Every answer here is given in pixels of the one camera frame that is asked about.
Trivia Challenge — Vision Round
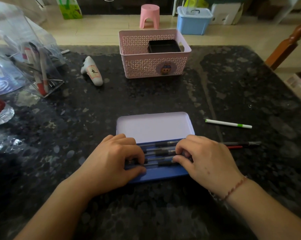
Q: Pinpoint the person's left hand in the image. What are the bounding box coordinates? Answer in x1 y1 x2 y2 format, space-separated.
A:
65 133 147 198

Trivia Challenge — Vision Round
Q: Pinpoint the person's right hand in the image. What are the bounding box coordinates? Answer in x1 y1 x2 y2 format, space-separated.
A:
172 134 248 198

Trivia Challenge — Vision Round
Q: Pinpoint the black grip gel pen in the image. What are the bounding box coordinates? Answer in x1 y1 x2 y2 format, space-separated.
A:
140 146 177 152
143 150 178 157
143 156 176 162
125 160 178 169
139 140 182 148

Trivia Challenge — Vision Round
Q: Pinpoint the person's right forearm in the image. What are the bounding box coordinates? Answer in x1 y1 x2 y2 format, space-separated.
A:
224 178 301 240

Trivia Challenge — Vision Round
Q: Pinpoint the person's left forearm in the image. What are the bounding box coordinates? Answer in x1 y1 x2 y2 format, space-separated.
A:
14 177 96 240

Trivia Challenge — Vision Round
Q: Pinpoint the blue tin pencil case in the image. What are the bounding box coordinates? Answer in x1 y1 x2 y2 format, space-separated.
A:
116 112 195 184

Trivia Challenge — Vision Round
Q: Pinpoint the white pen with green band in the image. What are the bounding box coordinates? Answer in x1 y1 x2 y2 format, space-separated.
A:
205 119 252 129

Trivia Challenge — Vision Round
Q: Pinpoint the black capped pen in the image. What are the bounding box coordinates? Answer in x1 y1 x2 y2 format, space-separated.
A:
218 141 262 147

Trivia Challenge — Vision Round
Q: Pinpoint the pink perforated plastic basket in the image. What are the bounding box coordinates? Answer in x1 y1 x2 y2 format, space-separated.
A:
119 28 192 79

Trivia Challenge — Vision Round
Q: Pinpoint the white paw-shaped toy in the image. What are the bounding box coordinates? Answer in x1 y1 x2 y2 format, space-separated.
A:
81 56 103 87

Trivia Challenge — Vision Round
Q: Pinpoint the black plastic tray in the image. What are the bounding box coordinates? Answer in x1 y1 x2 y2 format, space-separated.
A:
147 39 182 54

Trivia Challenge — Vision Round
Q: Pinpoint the red and white pen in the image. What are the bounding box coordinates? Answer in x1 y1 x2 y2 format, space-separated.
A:
38 48 50 96

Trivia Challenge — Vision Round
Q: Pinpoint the cardboard box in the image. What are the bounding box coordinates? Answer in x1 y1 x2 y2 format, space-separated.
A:
285 70 301 111

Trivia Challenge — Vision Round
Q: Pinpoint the white pen with red tip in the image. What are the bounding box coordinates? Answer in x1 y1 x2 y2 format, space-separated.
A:
23 46 47 97

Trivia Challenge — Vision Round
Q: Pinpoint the blue storage box with lid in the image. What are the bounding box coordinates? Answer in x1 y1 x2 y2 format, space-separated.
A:
177 6 213 35

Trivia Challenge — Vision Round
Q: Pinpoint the clear bottle with red label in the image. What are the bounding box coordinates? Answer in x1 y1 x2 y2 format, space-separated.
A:
0 91 15 125

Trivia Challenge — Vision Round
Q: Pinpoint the pink plastic stool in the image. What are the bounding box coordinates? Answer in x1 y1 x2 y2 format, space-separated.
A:
139 4 160 30

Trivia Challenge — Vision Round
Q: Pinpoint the white box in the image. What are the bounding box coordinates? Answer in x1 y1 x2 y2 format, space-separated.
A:
210 2 244 25

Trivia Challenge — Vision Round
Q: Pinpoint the blue and white packet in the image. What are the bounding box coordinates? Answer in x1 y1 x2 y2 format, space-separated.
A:
0 68 24 96

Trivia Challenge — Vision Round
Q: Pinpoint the green paper bag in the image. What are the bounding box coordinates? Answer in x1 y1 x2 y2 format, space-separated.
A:
55 0 83 20

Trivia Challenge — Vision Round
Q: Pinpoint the clear plastic bag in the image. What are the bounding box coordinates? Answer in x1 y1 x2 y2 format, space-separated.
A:
0 6 66 98

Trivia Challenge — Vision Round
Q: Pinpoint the red bead bracelet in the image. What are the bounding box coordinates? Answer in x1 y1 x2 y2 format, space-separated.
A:
209 176 248 202

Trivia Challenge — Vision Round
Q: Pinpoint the brown wooden post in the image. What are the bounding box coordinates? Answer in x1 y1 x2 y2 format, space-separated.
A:
265 14 301 71

